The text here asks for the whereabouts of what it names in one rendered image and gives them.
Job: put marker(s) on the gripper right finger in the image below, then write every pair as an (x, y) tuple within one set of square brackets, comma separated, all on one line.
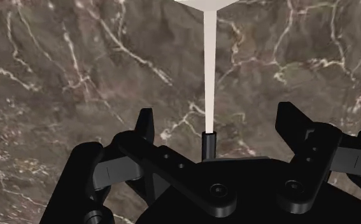
[(316, 149)]

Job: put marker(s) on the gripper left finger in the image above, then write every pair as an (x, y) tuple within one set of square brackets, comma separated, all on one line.
[(174, 169)]

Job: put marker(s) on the white kitchen tool, black tip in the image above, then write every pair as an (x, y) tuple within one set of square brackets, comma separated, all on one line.
[(209, 62)]

